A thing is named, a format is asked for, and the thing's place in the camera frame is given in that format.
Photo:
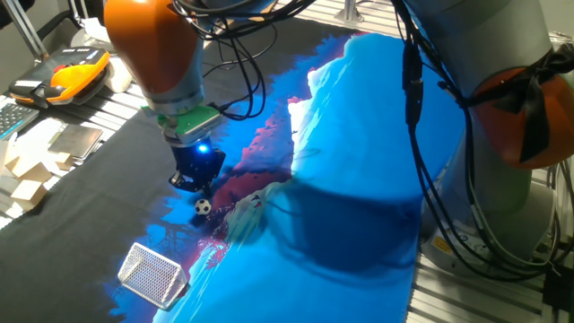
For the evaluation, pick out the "dark sleeved forearm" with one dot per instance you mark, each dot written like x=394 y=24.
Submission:
x=13 y=11

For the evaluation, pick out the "small black white soccer ball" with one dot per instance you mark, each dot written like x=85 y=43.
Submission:
x=202 y=206

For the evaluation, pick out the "pale wooden block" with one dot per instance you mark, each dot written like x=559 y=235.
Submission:
x=3 y=157

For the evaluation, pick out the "black computer keyboard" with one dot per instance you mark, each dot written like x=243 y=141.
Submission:
x=15 y=119

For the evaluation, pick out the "white foam lump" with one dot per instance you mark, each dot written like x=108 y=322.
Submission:
x=117 y=81

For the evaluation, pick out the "orange black teach pendant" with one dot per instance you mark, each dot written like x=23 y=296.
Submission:
x=72 y=76

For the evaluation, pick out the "aluminium frame bar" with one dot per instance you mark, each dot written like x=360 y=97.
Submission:
x=24 y=29
x=76 y=20
x=350 y=11

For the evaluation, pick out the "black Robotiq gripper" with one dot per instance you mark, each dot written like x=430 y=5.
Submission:
x=197 y=163

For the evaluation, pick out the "wooden cube block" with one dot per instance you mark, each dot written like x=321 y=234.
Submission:
x=28 y=195
x=31 y=170

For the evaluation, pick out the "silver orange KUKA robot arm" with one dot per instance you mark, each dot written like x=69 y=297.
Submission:
x=152 y=45

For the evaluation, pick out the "small wooden block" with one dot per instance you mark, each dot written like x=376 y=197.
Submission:
x=64 y=160

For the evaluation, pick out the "grey metal plate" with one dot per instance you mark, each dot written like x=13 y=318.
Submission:
x=76 y=141

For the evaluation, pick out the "black box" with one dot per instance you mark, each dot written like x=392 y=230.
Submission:
x=558 y=289

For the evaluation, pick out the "blue black printed cloth mat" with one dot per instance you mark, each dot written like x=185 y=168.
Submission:
x=359 y=112

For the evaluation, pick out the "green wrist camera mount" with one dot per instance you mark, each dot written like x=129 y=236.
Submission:
x=193 y=123

